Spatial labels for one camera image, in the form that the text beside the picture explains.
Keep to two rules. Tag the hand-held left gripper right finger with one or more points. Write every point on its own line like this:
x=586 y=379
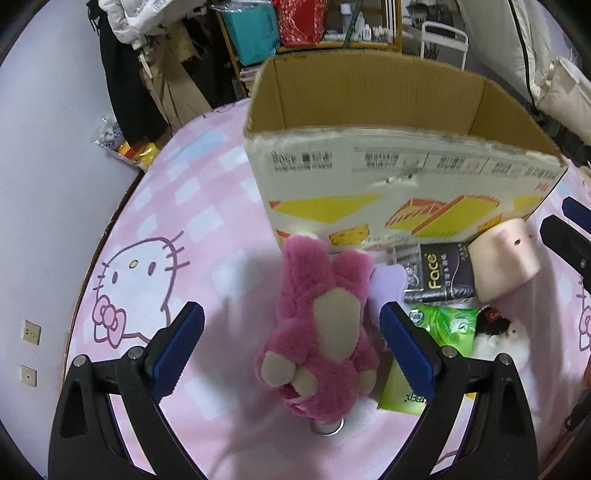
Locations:
x=411 y=353

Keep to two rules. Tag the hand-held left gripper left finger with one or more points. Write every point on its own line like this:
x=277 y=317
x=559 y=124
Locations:
x=179 y=353

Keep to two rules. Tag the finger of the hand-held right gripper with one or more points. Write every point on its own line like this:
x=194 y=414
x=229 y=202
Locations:
x=579 y=211
x=568 y=244

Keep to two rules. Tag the pink plush bear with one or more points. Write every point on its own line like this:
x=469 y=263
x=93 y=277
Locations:
x=318 y=369

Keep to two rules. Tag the printed cardboard box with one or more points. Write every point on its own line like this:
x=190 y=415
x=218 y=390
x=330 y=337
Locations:
x=369 y=184

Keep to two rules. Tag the purple soft pad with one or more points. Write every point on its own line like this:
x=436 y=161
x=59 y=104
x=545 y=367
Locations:
x=388 y=282

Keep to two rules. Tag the light green tissue pack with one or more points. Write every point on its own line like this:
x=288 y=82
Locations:
x=398 y=394

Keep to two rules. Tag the pale pink plush roll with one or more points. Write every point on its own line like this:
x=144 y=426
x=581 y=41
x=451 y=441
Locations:
x=503 y=258

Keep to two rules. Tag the black tissue pack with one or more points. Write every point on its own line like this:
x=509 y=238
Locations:
x=443 y=277

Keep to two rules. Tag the white and black plush toy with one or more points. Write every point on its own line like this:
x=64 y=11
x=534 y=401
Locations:
x=496 y=340

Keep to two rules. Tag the cream pillow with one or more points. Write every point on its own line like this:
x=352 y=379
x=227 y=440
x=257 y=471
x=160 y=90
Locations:
x=565 y=97

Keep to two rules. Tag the pink cartoon printed bedsheet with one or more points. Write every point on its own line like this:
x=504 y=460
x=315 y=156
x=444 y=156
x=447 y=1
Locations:
x=207 y=230

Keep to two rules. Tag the white bedding with black trim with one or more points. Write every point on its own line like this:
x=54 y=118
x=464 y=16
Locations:
x=498 y=41

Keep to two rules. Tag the gold and red snack bag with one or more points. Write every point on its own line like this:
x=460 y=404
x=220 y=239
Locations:
x=141 y=154

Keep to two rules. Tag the white printed snack bag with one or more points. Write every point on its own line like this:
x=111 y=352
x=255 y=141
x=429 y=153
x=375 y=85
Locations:
x=110 y=134

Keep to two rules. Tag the beige hanging garment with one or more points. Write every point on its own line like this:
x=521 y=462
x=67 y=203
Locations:
x=178 y=87

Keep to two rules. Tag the black hanging coat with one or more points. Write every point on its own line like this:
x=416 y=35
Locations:
x=127 y=92

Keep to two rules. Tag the yellow metal shelf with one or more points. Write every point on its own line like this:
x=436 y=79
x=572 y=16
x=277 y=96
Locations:
x=369 y=46

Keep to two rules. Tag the group of small bottles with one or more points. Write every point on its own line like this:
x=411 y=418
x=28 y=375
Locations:
x=369 y=31

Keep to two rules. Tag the teal storage box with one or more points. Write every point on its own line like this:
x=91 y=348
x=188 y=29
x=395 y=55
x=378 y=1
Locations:
x=251 y=32

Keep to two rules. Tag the white puffer jacket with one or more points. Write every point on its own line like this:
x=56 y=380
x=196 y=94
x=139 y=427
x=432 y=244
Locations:
x=138 y=18

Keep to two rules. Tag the red patterned bag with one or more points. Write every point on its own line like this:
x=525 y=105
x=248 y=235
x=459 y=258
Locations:
x=300 y=21

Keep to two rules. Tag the white wall socket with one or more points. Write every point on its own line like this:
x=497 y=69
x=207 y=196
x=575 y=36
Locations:
x=28 y=375
x=31 y=331

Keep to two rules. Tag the white metal chair frame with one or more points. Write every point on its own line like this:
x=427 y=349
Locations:
x=443 y=41

